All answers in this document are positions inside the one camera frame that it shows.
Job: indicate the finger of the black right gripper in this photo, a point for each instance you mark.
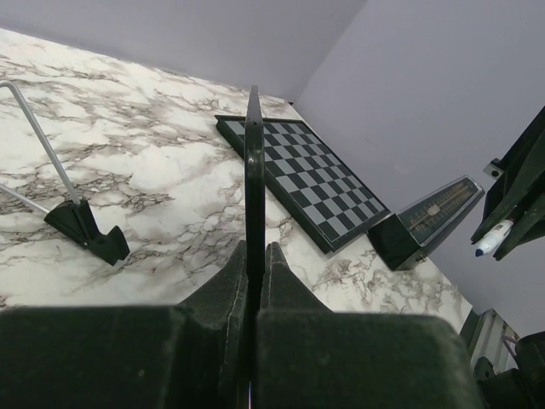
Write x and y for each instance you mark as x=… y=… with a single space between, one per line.
x=524 y=199
x=509 y=165

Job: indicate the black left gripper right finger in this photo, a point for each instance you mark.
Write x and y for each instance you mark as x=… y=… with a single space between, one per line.
x=308 y=356

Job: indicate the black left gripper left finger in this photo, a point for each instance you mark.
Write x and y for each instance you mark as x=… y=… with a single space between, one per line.
x=185 y=355

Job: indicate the white whiteboard marker pen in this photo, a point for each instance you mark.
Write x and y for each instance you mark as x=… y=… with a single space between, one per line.
x=491 y=240

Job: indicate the black framed whiteboard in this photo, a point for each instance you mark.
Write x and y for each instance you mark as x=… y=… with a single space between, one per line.
x=254 y=190

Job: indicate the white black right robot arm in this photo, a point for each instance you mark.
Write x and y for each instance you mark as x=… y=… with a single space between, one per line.
x=522 y=386

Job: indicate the black metronome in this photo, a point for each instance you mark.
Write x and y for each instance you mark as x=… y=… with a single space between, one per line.
x=404 y=239

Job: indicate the black grey chessboard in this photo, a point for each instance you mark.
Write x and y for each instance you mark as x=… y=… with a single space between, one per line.
x=331 y=204

